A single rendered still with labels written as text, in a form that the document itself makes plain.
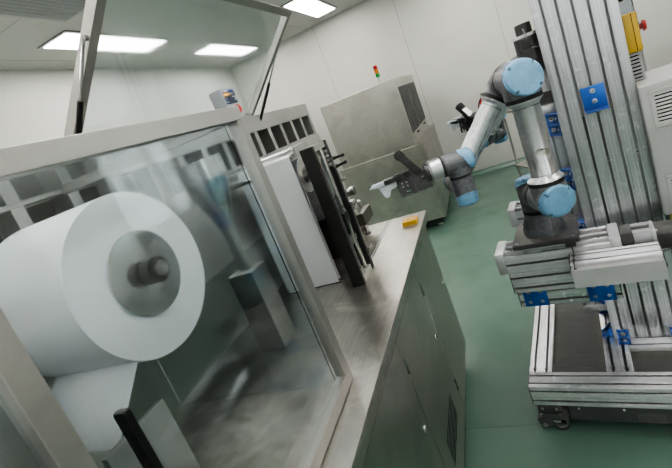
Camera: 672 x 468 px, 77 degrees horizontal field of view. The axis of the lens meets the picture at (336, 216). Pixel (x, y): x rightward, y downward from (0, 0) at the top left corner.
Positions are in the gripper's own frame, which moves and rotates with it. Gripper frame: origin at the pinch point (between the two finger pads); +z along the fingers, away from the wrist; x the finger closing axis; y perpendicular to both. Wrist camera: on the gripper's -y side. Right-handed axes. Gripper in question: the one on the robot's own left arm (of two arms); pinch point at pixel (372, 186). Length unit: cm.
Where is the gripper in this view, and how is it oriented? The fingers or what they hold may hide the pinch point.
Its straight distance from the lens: 148.7
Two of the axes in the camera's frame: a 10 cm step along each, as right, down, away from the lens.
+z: -9.3, 3.4, 1.2
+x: 0.8, -1.2, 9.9
